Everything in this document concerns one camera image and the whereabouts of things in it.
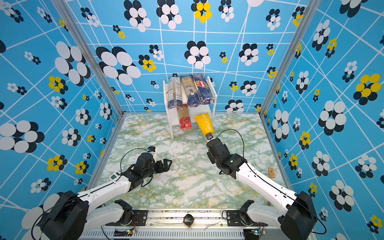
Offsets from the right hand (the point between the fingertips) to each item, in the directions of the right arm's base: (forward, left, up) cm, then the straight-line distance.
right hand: (217, 147), depth 80 cm
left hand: (-4, +28, -10) cm, 31 cm away
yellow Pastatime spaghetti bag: (+12, +7, +6) cm, 15 cm away
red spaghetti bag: (+16, +18, +3) cm, 24 cm away
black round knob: (-33, +14, -7) cm, 37 cm away
